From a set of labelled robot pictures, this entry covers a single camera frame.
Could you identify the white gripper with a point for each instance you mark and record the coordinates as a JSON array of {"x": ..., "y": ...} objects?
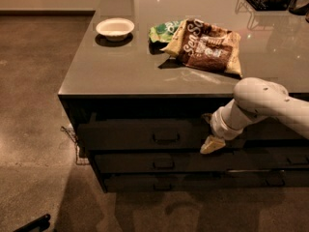
[{"x": 220, "y": 127}]

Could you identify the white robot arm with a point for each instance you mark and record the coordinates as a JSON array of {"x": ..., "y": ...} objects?
[{"x": 254, "y": 100}]

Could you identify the dark counter cabinet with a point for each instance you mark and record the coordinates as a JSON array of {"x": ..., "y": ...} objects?
[{"x": 135, "y": 80}]

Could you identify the brown chip bag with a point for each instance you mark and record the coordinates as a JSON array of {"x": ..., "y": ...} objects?
[{"x": 206, "y": 47}]

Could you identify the green snack bag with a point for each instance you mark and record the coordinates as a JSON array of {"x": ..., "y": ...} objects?
[{"x": 164, "y": 32}]

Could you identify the white paper bowl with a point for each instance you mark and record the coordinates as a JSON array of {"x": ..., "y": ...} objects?
[{"x": 115, "y": 29}]

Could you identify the dark object top right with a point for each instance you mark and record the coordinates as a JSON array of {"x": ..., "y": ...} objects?
[{"x": 299, "y": 7}]

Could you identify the black object on floor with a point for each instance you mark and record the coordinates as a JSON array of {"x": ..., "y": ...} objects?
[{"x": 37, "y": 225}]

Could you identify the wire rack beside cabinet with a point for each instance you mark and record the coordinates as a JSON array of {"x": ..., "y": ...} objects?
[{"x": 80, "y": 155}]

